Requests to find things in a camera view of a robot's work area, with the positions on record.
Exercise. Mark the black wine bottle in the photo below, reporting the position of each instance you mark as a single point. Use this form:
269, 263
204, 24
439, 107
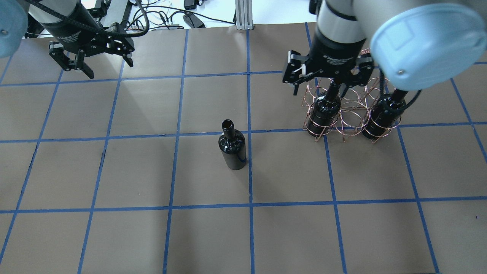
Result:
384, 113
324, 111
232, 145

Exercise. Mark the copper wire wine basket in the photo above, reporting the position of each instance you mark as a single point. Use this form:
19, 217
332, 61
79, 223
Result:
355, 106

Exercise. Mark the aluminium frame post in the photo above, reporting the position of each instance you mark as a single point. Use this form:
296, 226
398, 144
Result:
244, 15

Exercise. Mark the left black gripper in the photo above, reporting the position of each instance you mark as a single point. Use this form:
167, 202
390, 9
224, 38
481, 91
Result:
68, 33

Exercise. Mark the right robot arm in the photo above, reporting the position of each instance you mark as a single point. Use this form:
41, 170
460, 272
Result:
416, 43

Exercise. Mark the black power adapter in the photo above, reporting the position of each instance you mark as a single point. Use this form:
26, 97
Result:
192, 21

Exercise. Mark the black wine bottle in basket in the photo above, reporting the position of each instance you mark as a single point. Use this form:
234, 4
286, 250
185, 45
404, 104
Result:
324, 111
384, 113

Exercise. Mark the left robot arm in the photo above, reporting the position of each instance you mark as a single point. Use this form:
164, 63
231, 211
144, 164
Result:
15, 22

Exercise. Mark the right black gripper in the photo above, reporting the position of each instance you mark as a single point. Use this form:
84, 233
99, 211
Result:
334, 57

